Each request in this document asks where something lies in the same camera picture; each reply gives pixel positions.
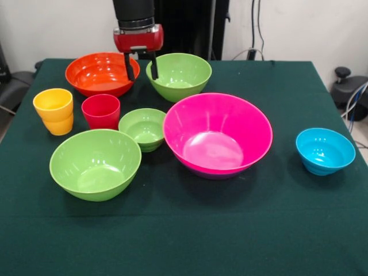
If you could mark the orange bowl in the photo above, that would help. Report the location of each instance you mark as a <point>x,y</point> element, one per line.
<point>97,72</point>

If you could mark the small ribbed green bowl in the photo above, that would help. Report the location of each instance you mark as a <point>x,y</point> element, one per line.
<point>143,129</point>

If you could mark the black plug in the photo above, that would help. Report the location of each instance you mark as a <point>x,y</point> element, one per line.
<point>252,54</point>

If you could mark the pink bowl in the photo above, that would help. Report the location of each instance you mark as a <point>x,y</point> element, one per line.
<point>218,135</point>

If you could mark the dark green tablecloth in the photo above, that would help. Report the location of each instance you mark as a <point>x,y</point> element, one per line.
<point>184,230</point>

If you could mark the large green bowl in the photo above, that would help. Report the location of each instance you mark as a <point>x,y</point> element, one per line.
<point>95,164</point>

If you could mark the red cup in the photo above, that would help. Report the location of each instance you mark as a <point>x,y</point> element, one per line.
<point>100,115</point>

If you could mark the medium green bowl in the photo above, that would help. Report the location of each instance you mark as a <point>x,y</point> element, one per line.
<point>184,74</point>

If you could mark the yellow cup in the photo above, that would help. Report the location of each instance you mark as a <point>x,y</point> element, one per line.
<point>54,115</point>

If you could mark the black chair with round knob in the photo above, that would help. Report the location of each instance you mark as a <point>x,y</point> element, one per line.
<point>345,92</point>

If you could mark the small blue bowl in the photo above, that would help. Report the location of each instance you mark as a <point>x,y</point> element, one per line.
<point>325,152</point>

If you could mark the purple bowl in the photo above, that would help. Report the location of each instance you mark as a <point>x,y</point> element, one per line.
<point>215,175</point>

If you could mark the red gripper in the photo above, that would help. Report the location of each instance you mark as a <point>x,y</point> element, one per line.
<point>138,40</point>

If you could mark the black office chair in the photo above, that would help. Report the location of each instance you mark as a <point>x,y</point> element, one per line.
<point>17,80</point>

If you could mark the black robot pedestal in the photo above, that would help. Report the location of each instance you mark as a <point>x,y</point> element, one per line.
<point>189,28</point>

